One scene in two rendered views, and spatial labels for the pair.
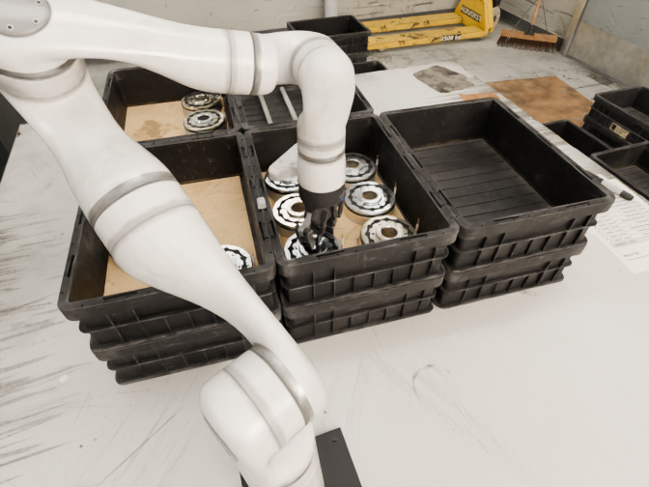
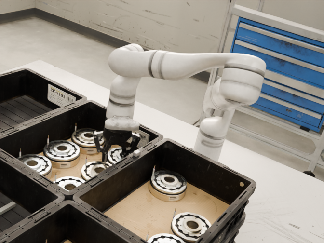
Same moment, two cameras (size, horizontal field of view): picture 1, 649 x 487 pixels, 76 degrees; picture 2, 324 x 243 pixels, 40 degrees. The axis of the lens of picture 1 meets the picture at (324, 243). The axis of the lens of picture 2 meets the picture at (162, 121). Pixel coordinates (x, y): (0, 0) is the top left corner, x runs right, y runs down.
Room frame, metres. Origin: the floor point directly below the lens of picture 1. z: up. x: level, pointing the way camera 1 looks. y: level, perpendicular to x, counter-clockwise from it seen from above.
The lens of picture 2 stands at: (1.22, 0.84, 1.59)
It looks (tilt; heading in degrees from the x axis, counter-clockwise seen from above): 28 degrees down; 224
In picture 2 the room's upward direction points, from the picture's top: 11 degrees clockwise
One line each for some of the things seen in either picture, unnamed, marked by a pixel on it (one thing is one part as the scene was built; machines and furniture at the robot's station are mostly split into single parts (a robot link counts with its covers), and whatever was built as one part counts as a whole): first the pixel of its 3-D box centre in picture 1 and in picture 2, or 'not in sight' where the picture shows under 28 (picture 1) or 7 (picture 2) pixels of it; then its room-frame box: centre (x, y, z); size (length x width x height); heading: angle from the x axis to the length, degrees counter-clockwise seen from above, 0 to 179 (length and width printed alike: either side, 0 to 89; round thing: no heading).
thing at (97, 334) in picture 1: (179, 228); (167, 209); (0.55, 0.27, 0.87); 0.40 x 0.30 x 0.11; 15
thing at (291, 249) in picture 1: (312, 249); (124, 157); (0.51, 0.02, 0.86); 0.10 x 0.10 x 0.01
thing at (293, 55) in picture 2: not in sight; (278, 74); (-1.22, -0.59, 0.60); 0.72 x 0.03 x 0.56; 109
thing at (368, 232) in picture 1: (388, 235); (88, 137); (0.54, -0.12, 0.86); 0.10 x 0.10 x 0.01
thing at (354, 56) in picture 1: (327, 67); not in sight; (2.46, -0.02, 0.37); 0.40 x 0.30 x 0.45; 109
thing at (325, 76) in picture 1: (323, 103); (127, 73); (0.52, 0.00, 1.12); 0.09 x 0.07 x 0.15; 18
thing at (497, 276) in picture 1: (463, 214); not in sight; (0.71, -0.31, 0.76); 0.40 x 0.30 x 0.12; 15
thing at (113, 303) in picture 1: (171, 206); (170, 193); (0.55, 0.27, 0.92); 0.40 x 0.30 x 0.02; 15
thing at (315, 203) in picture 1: (321, 198); (117, 129); (0.53, 0.00, 0.95); 0.08 x 0.08 x 0.09
